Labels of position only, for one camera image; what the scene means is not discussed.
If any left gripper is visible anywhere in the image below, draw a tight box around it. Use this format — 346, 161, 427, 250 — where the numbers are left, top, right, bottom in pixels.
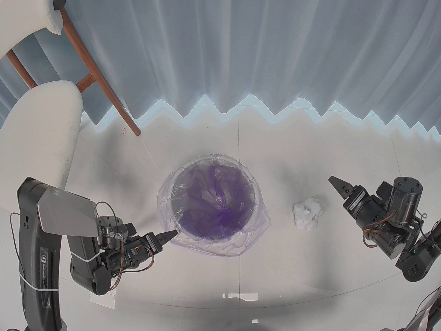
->
133, 232, 165, 263

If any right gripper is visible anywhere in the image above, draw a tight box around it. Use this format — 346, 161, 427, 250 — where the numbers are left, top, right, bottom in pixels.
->
342, 184, 388, 232

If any purple plastic bag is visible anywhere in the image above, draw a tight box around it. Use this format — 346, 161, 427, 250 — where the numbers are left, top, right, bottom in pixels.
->
157, 154, 271, 257

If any white trash bin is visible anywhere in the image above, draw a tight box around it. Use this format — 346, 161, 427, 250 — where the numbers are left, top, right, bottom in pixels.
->
165, 154, 260, 242

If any crumpled white paper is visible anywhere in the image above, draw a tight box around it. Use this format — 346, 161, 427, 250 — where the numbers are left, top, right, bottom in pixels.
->
293, 197, 323, 232

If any white cushioned wooden chair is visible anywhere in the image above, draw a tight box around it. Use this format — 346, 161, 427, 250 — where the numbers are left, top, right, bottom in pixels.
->
0, 0, 142, 213

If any pale blue curtain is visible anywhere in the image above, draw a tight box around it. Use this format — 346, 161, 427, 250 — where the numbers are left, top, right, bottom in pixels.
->
0, 0, 441, 139

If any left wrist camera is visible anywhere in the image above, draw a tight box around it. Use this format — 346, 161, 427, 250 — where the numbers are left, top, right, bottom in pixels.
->
117, 222, 138, 242

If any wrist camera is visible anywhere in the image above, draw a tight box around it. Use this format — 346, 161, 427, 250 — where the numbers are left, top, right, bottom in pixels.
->
117, 222, 138, 242
376, 181, 394, 201

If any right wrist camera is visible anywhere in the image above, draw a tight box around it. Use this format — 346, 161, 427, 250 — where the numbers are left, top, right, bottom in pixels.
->
376, 181, 394, 201

